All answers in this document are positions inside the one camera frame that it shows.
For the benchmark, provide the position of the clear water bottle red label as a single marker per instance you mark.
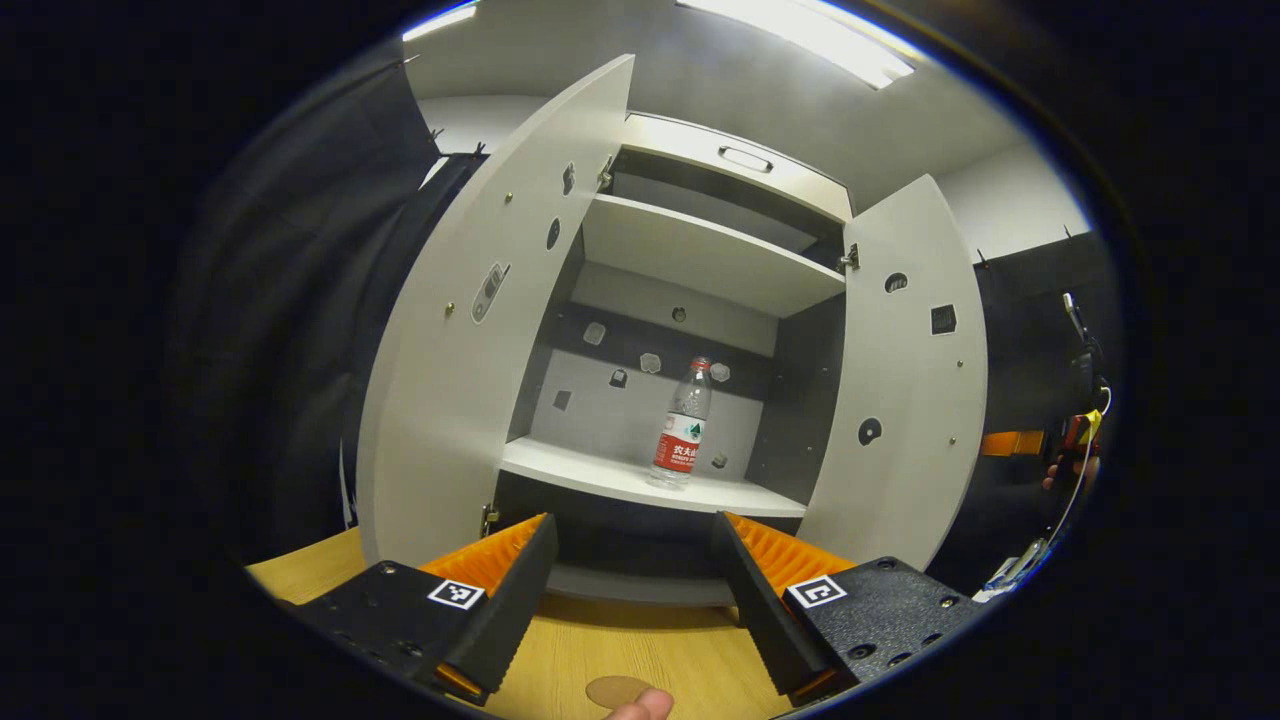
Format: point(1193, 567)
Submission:
point(680, 440)

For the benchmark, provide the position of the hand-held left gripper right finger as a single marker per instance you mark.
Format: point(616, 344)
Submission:
point(765, 620)

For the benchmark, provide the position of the black backdrop cloth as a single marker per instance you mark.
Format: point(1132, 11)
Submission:
point(290, 300)

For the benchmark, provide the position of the white cabinet shelf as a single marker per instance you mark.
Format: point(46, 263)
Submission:
point(710, 250)
point(620, 475)

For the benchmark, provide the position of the ceiling light panel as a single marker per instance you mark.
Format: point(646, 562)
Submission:
point(440, 20)

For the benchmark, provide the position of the white cabinet drawer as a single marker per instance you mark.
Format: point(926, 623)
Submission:
point(690, 145)

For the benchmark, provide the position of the round brown coaster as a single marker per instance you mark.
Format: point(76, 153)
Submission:
point(612, 690)

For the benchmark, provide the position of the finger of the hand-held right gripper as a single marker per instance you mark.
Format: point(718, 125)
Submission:
point(1012, 444)

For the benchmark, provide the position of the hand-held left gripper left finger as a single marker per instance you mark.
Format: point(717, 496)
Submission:
point(515, 610)

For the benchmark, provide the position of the white cabinet door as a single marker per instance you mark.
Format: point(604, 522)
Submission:
point(900, 380)
point(450, 400)

